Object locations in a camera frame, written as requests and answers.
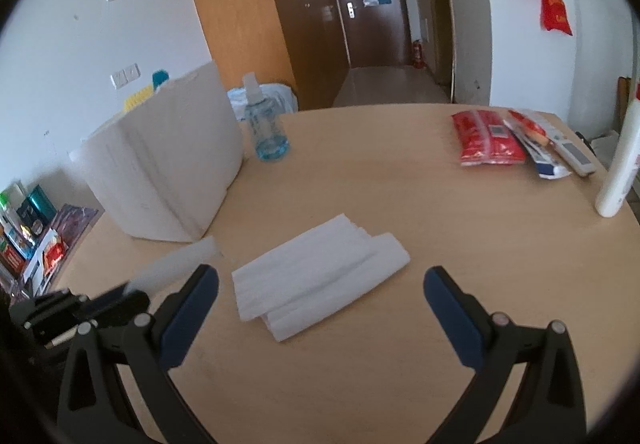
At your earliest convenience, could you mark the white cloth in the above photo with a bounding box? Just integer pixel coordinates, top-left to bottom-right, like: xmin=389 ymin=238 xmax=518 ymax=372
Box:
xmin=232 ymin=215 xmax=410 ymax=342

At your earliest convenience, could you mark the red snack packet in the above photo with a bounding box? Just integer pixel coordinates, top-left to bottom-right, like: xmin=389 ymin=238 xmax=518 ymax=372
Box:
xmin=42 ymin=238 xmax=66 ymax=275

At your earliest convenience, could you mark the teal metal can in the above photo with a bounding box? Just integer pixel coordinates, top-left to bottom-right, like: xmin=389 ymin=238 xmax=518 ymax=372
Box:
xmin=27 ymin=184 xmax=58 ymax=224

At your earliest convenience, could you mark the white foam box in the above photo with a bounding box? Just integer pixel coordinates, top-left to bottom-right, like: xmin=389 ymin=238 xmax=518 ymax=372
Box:
xmin=70 ymin=62 xmax=243 ymax=243

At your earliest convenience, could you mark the white lotion bottle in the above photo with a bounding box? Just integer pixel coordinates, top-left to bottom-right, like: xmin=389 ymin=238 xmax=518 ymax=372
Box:
xmin=594 ymin=84 xmax=640 ymax=218

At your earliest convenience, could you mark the clear spray bottle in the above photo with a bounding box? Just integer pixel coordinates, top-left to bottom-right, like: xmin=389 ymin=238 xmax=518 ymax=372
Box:
xmin=243 ymin=73 xmax=290 ymax=161

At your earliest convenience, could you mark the white remote control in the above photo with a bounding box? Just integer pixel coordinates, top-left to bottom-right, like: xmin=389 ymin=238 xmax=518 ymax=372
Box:
xmin=529 ymin=113 xmax=596 ymax=178

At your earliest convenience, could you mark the light blue bedding pile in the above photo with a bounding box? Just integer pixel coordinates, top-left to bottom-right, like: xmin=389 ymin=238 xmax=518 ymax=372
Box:
xmin=228 ymin=84 xmax=298 ymax=121

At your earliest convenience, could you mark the red tissue pack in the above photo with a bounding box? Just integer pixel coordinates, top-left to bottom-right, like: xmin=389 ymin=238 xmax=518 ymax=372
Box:
xmin=451 ymin=110 xmax=526 ymax=166

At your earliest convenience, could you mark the red white tube pack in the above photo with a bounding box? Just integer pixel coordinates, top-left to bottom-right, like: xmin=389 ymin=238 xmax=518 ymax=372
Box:
xmin=503 ymin=110 xmax=570 ymax=180

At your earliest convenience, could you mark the orange wooden wardrobe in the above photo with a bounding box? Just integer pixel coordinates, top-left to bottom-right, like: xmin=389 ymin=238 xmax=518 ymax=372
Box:
xmin=194 ymin=0 xmax=349 ymax=111

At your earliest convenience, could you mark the red fire extinguisher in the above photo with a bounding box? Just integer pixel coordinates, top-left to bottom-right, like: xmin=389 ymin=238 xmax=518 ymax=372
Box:
xmin=412 ymin=39 xmax=426 ymax=70

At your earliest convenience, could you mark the brown entrance door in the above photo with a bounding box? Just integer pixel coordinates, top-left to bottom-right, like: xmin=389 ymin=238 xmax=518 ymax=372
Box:
xmin=337 ymin=0 xmax=411 ymax=68

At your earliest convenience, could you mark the white wall socket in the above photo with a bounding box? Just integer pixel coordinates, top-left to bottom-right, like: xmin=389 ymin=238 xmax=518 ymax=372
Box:
xmin=110 ymin=64 xmax=141 ymax=89

